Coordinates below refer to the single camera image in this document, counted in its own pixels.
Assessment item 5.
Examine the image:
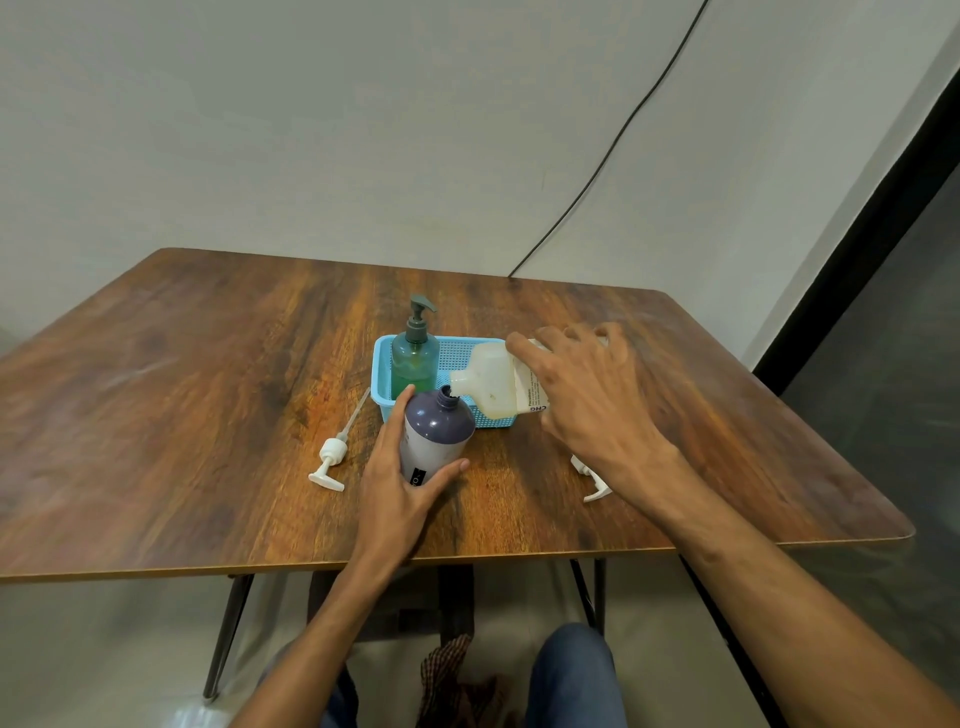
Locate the person's right hand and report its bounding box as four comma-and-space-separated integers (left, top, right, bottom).
505, 321, 678, 505

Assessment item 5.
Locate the person's leg in jeans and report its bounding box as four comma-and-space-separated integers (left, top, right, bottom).
321, 663, 360, 728
524, 622, 629, 728

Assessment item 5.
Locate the person's left forearm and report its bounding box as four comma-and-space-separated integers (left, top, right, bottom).
228, 543, 421, 728

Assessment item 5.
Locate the person's right leg in jeans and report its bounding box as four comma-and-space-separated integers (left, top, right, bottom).
524, 622, 629, 728

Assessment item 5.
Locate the brown checked cloth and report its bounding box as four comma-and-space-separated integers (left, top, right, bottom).
416, 633, 520, 728

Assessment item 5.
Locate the person's left hand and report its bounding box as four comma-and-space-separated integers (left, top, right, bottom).
352, 384, 471, 560

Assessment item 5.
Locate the person's right forearm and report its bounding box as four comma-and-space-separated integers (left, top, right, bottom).
611, 444, 960, 728

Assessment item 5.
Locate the blue plastic basket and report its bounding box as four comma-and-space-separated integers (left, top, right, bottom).
372, 334, 519, 431

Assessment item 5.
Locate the green soap pump bottle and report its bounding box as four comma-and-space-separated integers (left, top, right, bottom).
389, 294, 442, 403

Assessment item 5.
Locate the purple round bottle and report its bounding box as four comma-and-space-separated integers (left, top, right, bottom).
399, 385, 477, 489

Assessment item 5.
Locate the black wall cable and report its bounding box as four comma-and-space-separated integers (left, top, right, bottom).
507, 0, 711, 279

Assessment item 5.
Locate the white pump head with tube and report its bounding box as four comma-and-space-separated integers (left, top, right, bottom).
308, 387, 373, 494

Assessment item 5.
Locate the dark glass door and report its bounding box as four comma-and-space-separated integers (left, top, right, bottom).
780, 165, 960, 702

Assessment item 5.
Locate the person's left leg in jeans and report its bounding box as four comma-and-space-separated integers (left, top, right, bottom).
321, 663, 360, 728

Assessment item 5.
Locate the white translucent refill bottle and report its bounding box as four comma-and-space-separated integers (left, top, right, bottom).
448, 339, 552, 420

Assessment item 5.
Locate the black door frame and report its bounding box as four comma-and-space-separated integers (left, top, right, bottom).
753, 71, 960, 397

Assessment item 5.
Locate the black table leg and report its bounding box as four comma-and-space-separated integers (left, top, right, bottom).
678, 555, 790, 728
201, 573, 255, 703
569, 558, 608, 639

